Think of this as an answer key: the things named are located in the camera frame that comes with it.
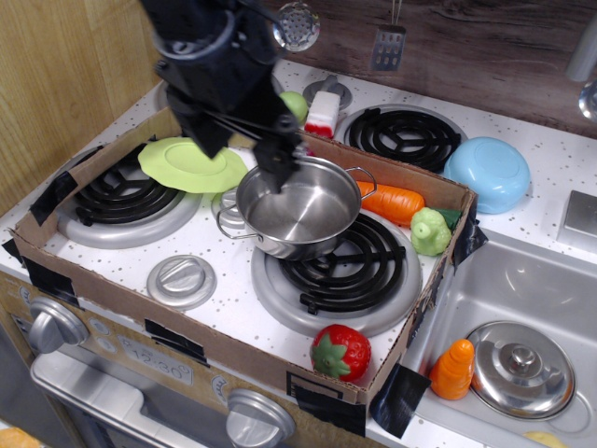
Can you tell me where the digital clock display panel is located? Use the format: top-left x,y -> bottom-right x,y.
117,335 -> 194,385

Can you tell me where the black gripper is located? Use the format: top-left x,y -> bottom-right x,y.
156,50 -> 309,194

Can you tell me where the silver oven knob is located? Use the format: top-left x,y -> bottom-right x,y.
29,297 -> 90,354
226,388 -> 296,448

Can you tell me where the light blue plastic bowl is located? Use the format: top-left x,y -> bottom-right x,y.
443,137 -> 531,215

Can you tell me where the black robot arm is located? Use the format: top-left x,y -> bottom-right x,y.
142,1 -> 302,193

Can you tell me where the light green plastic plate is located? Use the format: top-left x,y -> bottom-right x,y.
138,137 -> 248,193

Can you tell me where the silver stovetop knob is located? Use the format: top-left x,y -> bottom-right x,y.
211,188 -> 245,230
302,75 -> 353,110
146,255 -> 217,311

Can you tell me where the front right black burner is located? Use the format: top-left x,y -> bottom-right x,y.
251,211 -> 423,337

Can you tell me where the white red toy cake slice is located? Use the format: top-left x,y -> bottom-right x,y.
304,91 -> 340,138

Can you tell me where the hanging metal slotted spatula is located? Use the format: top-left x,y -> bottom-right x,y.
369,0 -> 407,72

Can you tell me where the brown cardboard fence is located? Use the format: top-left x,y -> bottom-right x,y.
13,134 -> 482,446

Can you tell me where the stainless steel pot lid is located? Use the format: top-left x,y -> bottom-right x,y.
467,321 -> 576,421

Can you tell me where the light green toy broccoli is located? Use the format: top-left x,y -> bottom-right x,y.
410,207 -> 451,257

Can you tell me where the silver oven knob right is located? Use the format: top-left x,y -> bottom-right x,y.
226,388 -> 296,448

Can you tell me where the silver oven knob left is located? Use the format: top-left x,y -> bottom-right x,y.
29,297 -> 90,354

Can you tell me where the stainless steel sink basin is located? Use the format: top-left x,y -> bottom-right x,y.
403,232 -> 596,447

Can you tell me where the front left black burner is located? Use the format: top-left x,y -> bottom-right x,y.
58,144 -> 202,249

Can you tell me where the silver stovetop knob back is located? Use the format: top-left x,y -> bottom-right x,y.
302,75 -> 353,110

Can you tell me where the green toy apple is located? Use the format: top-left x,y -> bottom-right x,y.
279,91 -> 309,124

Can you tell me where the yellow toy in sink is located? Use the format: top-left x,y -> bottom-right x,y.
523,431 -> 567,448

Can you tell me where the silver stovetop knob middle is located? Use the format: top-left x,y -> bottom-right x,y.
211,188 -> 245,230

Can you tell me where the hanging metal strainer ladle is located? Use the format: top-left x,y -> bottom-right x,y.
273,1 -> 321,52

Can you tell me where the silver faucet base block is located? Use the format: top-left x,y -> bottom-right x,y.
556,190 -> 597,254

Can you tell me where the orange toy carrot piece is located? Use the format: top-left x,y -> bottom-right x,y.
429,339 -> 475,400

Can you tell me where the orange object bottom left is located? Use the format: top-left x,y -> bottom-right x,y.
0,427 -> 41,448

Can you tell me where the silver faucet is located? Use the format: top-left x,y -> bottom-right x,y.
565,16 -> 596,122

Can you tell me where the silver oven door handle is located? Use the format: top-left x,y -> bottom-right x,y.
31,352 -> 201,447

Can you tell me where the silver stovetop knob front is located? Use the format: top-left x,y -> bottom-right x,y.
146,255 -> 217,311

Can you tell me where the red toy strawberry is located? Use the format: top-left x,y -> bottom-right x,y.
310,324 -> 372,383

